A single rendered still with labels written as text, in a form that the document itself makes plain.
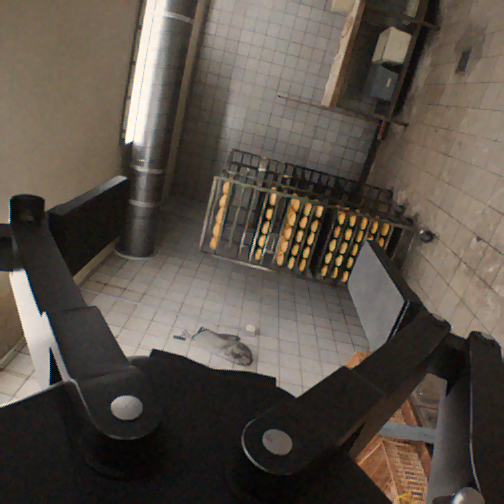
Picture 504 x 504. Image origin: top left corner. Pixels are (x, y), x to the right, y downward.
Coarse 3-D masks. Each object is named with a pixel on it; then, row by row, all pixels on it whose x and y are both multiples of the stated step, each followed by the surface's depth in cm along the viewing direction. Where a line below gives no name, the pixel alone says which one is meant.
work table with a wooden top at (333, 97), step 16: (368, 0) 362; (400, 16) 365; (416, 16) 380; (352, 32) 371; (416, 32) 371; (352, 48) 381; (352, 64) 387; (336, 80) 392; (400, 80) 391; (336, 96) 397; (368, 112) 404; (384, 112) 423
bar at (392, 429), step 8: (392, 424) 142; (400, 424) 143; (384, 432) 141; (392, 432) 140; (400, 432) 140; (408, 432) 140; (416, 432) 141; (424, 432) 142; (432, 432) 142; (416, 440) 142; (424, 440) 142; (432, 440) 142
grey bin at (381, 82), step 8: (368, 72) 442; (376, 72) 404; (384, 72) 399; (392, 72) 399; (368, 80) 433; (376, 80) 402; (384, 80) 402; (392, 80) 402; (368, 88) 424; (376, 88) 405; (384, 88) 406; (392, 88) 406; (368, 96) 416; (376, 96) 410; (384, 96) 409
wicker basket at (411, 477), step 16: (384, 448) 144; (400, 448) 146; (368, 464) 152; (384, 464) 152; (400, 464) 138; (416, 464) 140; (384, 480) 156; (400, 480) 130; (416, 480) 133; (416, 496) 135
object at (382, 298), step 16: (368, 240) 20; (368, 256) 19; (384, 256) 18; (352, 272) 21; (368, 272) 19; (384, 272) 17; (352, 288) 20; (368, 288) 18; (384, 288) 16; (400, 288) 15; (368, 304) 18; (384, 304) 16; (400, 304) 14; (416, 304) 14; (368, 320) 17; (384, 320) 15; (400, 320) 14; (368, 336) 17; (384, 336) 15
